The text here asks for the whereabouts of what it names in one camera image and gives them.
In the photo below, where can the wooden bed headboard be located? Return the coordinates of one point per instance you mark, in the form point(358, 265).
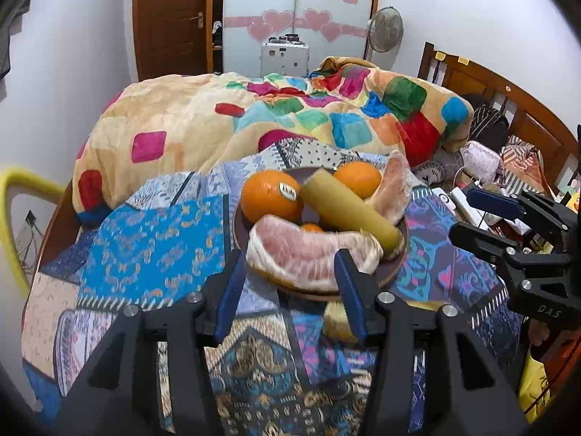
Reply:
point(522, 104)

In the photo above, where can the white power strip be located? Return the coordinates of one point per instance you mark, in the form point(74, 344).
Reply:
point(463, 204)

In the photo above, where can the large orange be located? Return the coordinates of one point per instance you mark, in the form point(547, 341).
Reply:
point(265, 197)

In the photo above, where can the striped fabric bag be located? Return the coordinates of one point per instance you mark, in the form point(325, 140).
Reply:
point(522, 163)

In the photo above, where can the brown wooden door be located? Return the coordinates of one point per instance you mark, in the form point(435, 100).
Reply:
point(168, 18)

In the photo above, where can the small tangerine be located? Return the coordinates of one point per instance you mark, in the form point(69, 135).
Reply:
point(312, 227)

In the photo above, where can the wall power outlet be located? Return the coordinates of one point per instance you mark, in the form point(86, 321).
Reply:
point(31, 218)

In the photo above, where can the dark brown plate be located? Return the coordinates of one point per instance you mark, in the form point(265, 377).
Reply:
point(390, 267)

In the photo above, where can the yellow sugarcane piece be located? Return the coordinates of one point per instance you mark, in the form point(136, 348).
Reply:
point(349, 211)

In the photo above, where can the white boxy appliance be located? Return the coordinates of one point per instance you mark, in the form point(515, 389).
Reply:
point(285, 60)

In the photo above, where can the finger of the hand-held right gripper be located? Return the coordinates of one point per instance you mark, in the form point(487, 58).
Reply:
point(476, 236)
point(492, 200)

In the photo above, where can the peeled pomelo segment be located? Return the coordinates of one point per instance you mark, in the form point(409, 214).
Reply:
point(295, 254)
point(392, 190)

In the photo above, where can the medium orange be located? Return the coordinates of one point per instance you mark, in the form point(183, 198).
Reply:
point(358, 179)

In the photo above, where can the wooden bed side rail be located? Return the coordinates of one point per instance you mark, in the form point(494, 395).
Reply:
point(56, 227)

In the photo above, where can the blue patterned bedsheet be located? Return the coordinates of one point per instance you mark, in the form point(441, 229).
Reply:
point(150, 245)

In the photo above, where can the person's right hand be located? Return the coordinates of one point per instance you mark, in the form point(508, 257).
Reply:
point(539, 334)

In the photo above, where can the yellow plastic bag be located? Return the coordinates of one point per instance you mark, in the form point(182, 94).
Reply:
point(538, 386)

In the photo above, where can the black backpack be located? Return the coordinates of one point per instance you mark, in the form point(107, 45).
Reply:
point(488, 120)

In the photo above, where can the standing electric fan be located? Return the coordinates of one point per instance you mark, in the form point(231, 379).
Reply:
point(385, 29)

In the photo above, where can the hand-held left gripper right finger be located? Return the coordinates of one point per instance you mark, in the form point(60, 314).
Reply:
point(352, 295)

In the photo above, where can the colourful patchwork blanket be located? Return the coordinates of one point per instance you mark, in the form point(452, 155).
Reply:
point(181, 113)

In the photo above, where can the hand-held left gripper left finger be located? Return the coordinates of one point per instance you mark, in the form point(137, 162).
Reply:
point(229, 299)

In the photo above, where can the pink quilted bag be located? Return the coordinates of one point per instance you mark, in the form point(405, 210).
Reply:
point(481, 161)

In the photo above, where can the cluster of small dark jars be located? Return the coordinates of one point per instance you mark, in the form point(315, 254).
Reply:
point(286, 39)

